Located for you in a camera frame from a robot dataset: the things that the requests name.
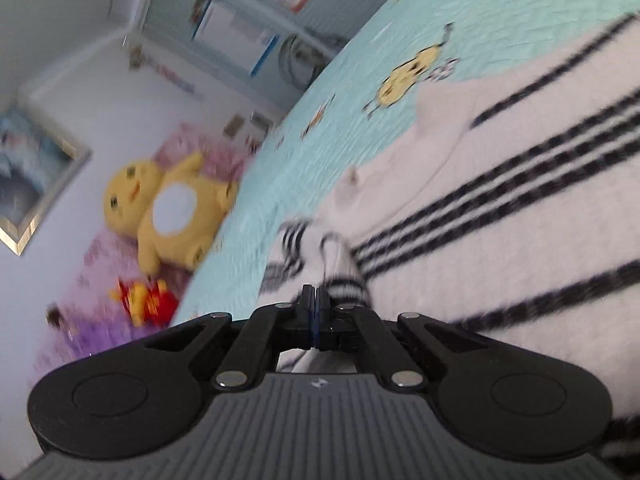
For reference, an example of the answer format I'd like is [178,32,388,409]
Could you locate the yellow plush toy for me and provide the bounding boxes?
[102,151,241,277]

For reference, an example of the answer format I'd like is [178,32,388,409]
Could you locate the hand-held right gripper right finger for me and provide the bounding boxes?
[316,285,493,392]

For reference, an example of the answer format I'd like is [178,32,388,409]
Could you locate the hanging wall decoration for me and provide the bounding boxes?
[126,44,207,104]

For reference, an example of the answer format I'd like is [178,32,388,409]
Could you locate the red plush toy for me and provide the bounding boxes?
[109,278,181,329]

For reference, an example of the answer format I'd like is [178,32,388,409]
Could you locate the wardrobe with sliding doors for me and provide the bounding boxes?
[119,0,428,112]

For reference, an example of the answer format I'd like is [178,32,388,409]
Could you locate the framed picture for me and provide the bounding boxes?
[0,104,94,257]

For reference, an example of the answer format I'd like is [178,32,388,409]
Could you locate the white black striped knit sweater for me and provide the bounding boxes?
[259,9,640,480]

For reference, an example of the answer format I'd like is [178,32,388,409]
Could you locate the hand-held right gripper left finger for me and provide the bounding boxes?
[135,283,317,392]

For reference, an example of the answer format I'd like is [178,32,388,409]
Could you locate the blue-framed poster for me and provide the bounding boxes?
[191,0,282,79]

